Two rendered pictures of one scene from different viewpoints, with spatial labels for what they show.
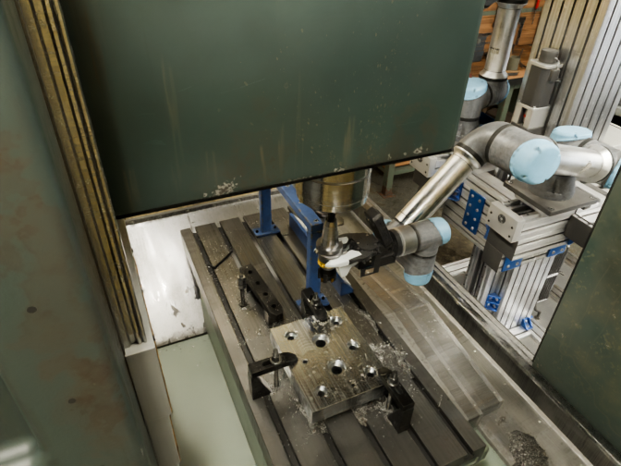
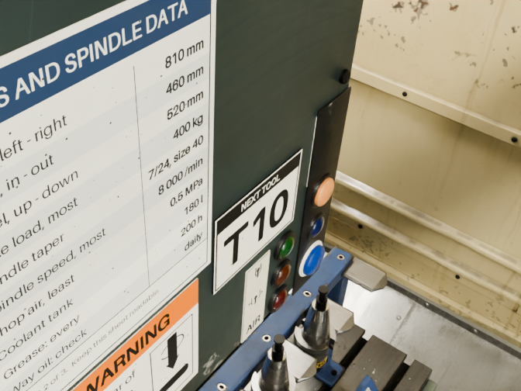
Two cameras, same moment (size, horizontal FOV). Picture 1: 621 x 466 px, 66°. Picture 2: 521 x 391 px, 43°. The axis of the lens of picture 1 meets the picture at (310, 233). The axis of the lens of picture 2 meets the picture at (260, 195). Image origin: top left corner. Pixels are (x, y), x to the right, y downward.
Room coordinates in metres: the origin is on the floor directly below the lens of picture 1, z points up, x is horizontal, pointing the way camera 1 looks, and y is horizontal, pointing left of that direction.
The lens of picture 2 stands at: (0.99, -0.43, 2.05)
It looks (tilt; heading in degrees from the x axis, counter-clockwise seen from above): 41 degrees down; 59
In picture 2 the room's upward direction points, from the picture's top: 5 degrees clockwise
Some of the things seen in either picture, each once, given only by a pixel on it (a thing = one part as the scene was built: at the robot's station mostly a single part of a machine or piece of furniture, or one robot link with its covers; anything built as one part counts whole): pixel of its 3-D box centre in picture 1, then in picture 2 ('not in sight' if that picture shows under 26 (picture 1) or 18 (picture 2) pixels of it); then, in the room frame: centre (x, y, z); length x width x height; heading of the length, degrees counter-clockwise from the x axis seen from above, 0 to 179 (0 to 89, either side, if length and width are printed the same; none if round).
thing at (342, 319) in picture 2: not in sight; (332, 316); (1.45, 0.08, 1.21); 0.07 x 0.05 x 0.01; 115
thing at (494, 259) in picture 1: (528, 246); not in sight; (1.49, -0.85, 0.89); 0.36 x 0.10 x 0.09; 115
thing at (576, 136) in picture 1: (567, 147); not in sight; (1.46, -0.85, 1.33); 0.13 x 0.12 x 0.14; 29
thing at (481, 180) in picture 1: (499, 204); not in sight; (1.72, -0.80, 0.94); 0.36 x 0.27 x 0.27; 25
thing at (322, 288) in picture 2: not in sight; (322, 296); (1.40, 0.05, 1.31); 0.02 x 0.02 x 0.03
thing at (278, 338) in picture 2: not in sight; (277, 346); (1.30, 0.01, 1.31); 0.02 x 0.02 x 0.03
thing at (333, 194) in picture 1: (333, 169); not in sight; (0.89, -0.04, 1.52); 0.16 x 0.16 x 0.12
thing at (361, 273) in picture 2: not in sight; (367, 275); (1.55, 0.13, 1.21); 0.07 x 0.05 x 0.01; 115
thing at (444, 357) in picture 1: (394, 324); not in sight; (1.24, -0.32, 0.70); 0.90 x 0.30 x 0.16; 25
